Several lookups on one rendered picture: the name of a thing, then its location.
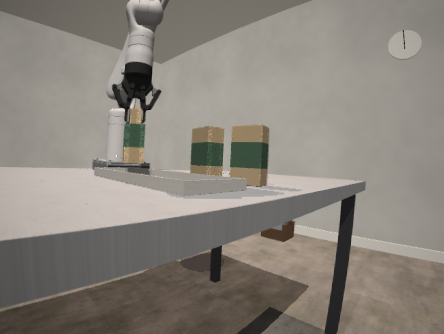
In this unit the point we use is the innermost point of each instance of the tan and green coffee pack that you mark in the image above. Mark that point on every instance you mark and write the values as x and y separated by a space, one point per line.
207 151
249 153
134 138

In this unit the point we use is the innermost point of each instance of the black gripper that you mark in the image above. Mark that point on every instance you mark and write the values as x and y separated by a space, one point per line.
137 83

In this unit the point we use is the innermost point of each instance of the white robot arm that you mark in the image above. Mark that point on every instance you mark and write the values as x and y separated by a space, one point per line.
137 48

